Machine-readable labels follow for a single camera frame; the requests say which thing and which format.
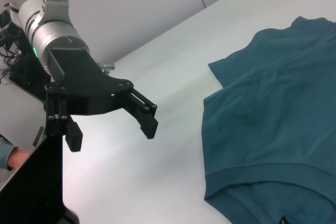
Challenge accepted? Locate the black flat panel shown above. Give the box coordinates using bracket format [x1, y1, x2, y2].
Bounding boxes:
[0, 134, 80, 224]

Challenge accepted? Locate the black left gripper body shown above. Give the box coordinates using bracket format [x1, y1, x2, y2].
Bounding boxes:
[44, 48, 135, 116]

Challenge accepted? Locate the teal shirt with FREE print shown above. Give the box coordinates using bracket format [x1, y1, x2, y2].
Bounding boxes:
[201, 16, 336, 224]

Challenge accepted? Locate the grey sleeved person forearm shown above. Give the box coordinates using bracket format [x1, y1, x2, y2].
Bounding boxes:
[0, 134, 18, 172]

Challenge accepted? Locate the silver table edge clamp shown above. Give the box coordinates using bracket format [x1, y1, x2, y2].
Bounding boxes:
[96, 62, 116, 74]

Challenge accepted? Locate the dark flat bar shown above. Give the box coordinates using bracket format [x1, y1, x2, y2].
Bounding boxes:
[33, 126, 45, 147]

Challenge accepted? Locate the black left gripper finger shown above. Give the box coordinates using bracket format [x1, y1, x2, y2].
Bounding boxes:
[45, 93, 84, 153]
[112, 88, 160, 140]

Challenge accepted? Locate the bare person hand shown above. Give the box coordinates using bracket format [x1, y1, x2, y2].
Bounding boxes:
[7, 146, 34, 170]

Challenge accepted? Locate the black equipment with cables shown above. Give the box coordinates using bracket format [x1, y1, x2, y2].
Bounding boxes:
[0, 3, 53, 109]

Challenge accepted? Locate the silver left camera mount bracket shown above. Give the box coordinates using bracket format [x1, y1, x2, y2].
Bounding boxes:
[43, 0, 96, 27]

